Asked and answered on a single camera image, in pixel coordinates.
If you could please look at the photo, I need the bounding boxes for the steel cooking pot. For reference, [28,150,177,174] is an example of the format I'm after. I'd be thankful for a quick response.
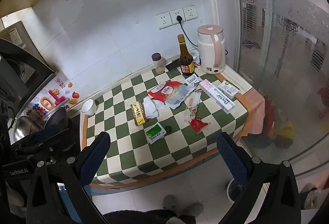
[13,107,69,142]

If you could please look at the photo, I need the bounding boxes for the small white green box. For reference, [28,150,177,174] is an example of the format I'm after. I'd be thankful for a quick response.
[218,80,240,99]

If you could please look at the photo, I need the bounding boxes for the clear plastic wrapper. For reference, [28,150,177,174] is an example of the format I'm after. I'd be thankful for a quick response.
[184,89,202,123]

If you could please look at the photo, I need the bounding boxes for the colourful fridge magnets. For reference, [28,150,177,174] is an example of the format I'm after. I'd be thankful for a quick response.
[23,75,80,120]

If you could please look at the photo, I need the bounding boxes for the small green bottle cap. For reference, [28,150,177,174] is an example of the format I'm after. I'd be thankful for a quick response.
[165,126,172,134]

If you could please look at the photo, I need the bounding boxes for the glass jar with dark lid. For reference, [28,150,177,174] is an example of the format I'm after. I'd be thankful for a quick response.
[151,52,165,74]

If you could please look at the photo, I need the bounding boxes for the dark brown sauce bottle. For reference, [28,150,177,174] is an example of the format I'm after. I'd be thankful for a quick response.
[177,34,195,76]

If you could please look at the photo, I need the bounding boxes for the small red wrapper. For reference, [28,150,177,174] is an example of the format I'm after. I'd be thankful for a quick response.
[190,118,210,134]

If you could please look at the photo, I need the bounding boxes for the green white sachet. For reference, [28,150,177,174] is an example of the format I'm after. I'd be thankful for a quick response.
[144,123,167,144]

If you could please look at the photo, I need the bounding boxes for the pink cloth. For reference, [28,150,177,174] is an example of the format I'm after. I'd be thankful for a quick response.
[243,88,265,136]

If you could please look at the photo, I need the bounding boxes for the sliding glass door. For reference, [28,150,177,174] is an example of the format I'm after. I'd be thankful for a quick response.
[237,0,328,178]

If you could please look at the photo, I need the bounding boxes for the red white snack bag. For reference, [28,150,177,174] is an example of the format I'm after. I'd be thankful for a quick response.
[148,81,195,109]

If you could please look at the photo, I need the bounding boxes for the green white checkered tablecloth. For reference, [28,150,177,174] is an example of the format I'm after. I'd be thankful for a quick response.
[82,70,248,189]

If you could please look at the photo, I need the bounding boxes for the black phone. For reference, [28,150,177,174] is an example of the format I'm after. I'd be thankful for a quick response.
[166,59,180,71]

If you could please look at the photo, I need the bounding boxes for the white wall socket panel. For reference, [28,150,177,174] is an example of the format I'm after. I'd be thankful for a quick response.
[156,5,197,30]

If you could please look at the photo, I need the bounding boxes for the left grey slipper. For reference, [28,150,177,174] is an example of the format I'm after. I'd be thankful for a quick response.
[162,194,177,211]

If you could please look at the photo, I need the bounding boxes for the white tissue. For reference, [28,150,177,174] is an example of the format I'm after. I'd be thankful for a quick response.
[143,97,165,119]

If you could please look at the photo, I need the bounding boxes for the yellow brown snack packet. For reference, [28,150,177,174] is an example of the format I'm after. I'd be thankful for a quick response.
[131,101,148,127]

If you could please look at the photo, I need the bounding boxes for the white leaflet packet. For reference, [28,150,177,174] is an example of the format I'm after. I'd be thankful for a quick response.
[185,74,202,86]

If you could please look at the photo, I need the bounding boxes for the pink white electric kettle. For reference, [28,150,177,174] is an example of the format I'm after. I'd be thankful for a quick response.
[197,24,226,74]

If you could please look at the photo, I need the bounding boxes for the white Doctor toothpaste box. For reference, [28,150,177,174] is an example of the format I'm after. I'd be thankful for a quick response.
[199,79,235,114]

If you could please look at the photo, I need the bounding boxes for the white paper cup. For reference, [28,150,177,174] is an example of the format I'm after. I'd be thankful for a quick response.
[81,99,97,116]

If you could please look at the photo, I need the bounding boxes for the black power plug and cable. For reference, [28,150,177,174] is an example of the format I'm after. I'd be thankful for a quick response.
[176,15,199,48]

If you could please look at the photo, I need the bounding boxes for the white round trash bin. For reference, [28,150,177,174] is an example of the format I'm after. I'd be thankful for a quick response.
[225,178,244,204]

